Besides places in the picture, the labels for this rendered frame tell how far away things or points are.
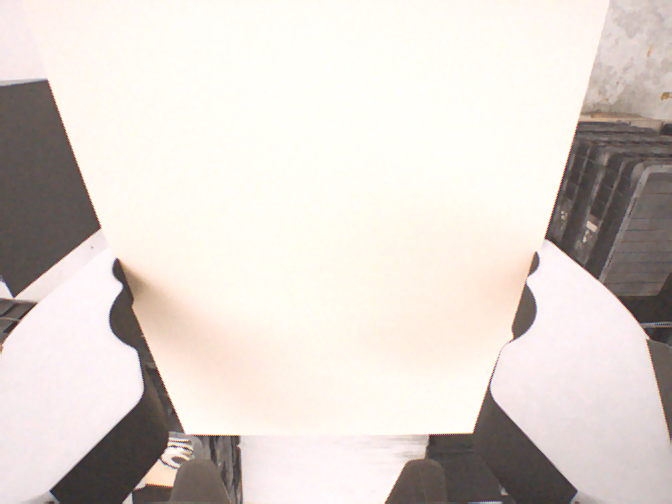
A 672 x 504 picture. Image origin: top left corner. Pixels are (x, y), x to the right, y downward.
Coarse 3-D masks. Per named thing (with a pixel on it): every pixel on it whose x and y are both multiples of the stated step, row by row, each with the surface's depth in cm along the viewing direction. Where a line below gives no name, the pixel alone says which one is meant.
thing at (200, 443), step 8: (168, 416) 48; (168, 424) 47; (176, 424) 47; (176, 432) 46; (184, 432) 46; (192, 440) 47; (200, 440) 47; (208, 440) 51; (200, 448) 48; (208, 448) 51; (200, 456) 49; (208, 456) 52
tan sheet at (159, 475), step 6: (156, 468) 70; (162, 468) 70; (168, 468) 69; (150, 474) 71; (156, 474) 71; (162, 474) 71; (168, 474) 71; (174, 474) 71; (150, 480) 72; (156, 480) 72; (162, 480) 72; (168, 480) 72
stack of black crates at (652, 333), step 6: (648, 330) 105; (654, 330) 103; (660, 330) 101; (666, 330) 98; (648, 336) 105; (654, 336) 103; (660, 336) 101; (666, 336) 98; (660, 342) 100; (666, 342) 98
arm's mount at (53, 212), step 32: (0, 96) 35; (32, 96) 39; (0, 128) 35; (32, 128) 39; (64, 128) 44; (0, 160) 35; (32, 160) 39; (64, 160) 44; (0, 192) 35; (32, 192) 39; (64, 192) 44; (0, 224) 35; (32, 224) 40; (64, 224) 45; (96, 224) 51; (0, 256) 35; (32, 256) 40; (64, 256) 45
